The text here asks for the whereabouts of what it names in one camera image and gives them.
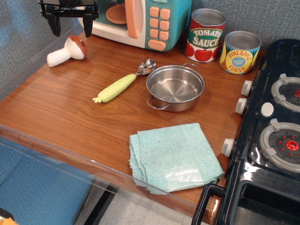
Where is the tomato sauce can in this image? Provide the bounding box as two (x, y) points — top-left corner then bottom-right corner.
(185, 8), (226, 62)

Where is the clear acrylic barrier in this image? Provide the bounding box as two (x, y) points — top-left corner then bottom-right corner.
(0, 126), (195, 225)

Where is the teal folded cloth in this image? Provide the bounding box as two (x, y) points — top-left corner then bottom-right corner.
(129, 123), (223, 195)

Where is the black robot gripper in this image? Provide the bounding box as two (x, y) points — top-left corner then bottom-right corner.
(37, 0), (99, 38)

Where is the small steel pan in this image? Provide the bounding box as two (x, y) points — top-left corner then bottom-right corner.
(146, 63), (205, 112)

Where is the plush brown white mushroom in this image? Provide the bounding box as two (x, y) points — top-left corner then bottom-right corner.
(47, 35), (87, 67)

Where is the spoon with green handle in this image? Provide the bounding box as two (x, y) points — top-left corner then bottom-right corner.
(92, 59), (156, 103)

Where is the black toy stove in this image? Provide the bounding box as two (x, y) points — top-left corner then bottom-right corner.
(192, 39), (300, 225)

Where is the toy teal microwave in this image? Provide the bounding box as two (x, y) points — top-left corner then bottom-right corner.
(92, 0), (192, 52)

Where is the pineapple slices can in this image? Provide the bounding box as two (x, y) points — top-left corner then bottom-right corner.
(219, 30), (262, 75)

